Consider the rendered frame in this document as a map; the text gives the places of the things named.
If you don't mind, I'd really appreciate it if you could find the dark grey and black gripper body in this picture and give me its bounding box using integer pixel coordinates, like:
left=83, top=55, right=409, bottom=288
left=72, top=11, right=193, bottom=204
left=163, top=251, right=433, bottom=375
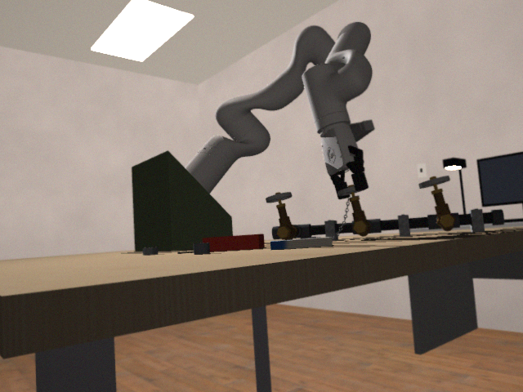
left=320, top=124, right=358, bottom=176

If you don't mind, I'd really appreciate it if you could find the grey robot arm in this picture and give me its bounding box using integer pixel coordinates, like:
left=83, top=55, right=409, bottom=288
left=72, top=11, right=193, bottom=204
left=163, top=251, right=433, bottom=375
left=185, top=22, right=375, bottom=193

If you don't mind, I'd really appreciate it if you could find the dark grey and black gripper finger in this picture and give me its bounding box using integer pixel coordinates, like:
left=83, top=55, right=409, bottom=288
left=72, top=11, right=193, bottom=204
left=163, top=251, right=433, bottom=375
left=330, top=170, right=350, bottom=199
left=346, top=145, right=369, bottom=191

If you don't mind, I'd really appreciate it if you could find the grey t-shaped pipe manifold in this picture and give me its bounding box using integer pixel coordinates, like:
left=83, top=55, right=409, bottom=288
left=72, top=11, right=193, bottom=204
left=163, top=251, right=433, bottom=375
left=266, top=176, right=504, bottom=240

